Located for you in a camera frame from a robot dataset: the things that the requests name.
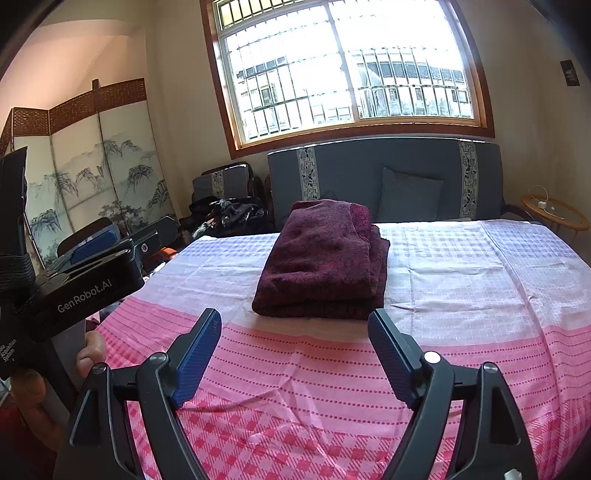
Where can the dark red patterned sweater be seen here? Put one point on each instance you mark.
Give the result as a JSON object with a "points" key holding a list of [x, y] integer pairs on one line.
{"points": [[330, 261]]}

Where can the window with wooden frame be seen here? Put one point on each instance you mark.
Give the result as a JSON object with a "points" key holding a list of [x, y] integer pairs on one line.
{"points": [[287, 73]]}

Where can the dark wall plate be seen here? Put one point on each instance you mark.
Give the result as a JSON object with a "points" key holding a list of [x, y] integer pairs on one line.
{"points": [[569, 72]]}

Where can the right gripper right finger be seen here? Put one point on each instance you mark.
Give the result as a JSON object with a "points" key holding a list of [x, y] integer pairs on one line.
{"points": [[492, 441]]}

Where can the person's left hand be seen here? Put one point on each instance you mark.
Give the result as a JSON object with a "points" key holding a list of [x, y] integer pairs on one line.
{"points": [[28, 388]]}

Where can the pile of dark clothes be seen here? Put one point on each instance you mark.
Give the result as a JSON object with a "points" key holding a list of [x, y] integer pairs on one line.
{"points": [[221, 217]]}

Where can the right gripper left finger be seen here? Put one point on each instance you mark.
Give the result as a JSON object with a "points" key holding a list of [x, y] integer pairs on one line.
{"points": [[99, 442]]}

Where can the round glass side table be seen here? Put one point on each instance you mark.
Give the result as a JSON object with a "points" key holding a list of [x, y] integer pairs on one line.
{"points": [[561, 217]]}

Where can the grey square cushion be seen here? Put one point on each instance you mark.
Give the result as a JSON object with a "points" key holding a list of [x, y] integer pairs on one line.
{"points": [[408, 198]]}

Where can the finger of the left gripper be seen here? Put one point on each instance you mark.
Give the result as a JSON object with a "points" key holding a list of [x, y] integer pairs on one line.
{"points": [[92, 239], [152, 239]]}

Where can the painted folding screen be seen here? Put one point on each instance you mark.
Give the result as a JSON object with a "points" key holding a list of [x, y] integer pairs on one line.
{"points": [[89, 157]]}

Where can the wooden armchair grey cushion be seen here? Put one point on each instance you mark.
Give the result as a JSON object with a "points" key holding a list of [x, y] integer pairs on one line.
{"points": [[234, 180]]}

